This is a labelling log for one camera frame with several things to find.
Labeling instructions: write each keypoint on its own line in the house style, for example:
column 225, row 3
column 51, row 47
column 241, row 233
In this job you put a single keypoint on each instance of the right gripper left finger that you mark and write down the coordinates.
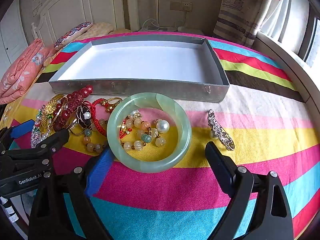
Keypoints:
column 62, row 208

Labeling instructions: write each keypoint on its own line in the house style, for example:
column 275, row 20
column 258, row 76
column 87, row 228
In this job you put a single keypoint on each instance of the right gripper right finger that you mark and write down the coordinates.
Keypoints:
column 271, row 217

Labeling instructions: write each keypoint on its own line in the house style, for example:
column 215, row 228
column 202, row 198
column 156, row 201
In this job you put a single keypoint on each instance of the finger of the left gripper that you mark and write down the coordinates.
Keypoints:
column 45, row 148
column 15, row 132

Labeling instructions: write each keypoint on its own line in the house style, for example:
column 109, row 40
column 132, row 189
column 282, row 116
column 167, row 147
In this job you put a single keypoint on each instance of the gold carved bangle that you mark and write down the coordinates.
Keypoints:
column 52, row 111

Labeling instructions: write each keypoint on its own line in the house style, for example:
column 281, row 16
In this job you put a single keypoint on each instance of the green jade bangle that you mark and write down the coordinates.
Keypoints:
column 128, row 110

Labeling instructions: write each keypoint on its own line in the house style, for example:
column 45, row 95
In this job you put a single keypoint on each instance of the black camellia pearl brooch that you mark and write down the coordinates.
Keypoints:
column 80, row 121

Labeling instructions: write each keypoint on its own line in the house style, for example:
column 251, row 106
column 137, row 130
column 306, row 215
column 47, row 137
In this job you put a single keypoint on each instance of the pink folded quilt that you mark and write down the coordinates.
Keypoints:
column 21, row 74

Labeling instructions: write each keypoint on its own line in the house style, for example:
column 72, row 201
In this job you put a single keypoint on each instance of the white wardrobe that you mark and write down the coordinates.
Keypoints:
column 12, row 38

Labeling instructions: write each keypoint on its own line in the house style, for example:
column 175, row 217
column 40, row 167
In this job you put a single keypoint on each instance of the striped colourful bed cover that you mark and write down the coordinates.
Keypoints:
column 266, row 117

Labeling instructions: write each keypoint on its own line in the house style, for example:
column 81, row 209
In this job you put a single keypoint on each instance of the pearl earring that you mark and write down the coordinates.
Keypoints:
column 162, row 125

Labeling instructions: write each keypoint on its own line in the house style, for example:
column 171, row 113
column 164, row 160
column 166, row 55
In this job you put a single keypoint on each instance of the embroidered small pillow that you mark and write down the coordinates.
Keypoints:
column 72, row 35

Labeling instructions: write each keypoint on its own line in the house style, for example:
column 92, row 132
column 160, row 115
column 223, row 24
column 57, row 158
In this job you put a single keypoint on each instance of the beige floral pillow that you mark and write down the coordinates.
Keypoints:
column 97, row 30

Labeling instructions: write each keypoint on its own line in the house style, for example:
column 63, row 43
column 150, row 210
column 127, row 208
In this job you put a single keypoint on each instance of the white wooden headboard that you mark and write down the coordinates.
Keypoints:
column 59, row 16

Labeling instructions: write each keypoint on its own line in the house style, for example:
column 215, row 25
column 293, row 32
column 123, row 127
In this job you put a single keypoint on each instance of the grey cardboard tray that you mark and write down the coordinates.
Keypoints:
column 180, row 67

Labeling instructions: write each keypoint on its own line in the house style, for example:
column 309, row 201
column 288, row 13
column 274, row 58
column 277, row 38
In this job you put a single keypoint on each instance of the white nightstand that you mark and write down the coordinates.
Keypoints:
column 180, row 29

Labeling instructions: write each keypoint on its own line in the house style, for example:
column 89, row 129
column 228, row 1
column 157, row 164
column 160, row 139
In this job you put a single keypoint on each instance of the patterned striped curtain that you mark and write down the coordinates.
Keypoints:
column 240, row 20

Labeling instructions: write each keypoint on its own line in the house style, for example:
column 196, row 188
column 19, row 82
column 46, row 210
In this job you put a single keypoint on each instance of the wall power socket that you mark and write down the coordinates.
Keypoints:
column 181, row 6

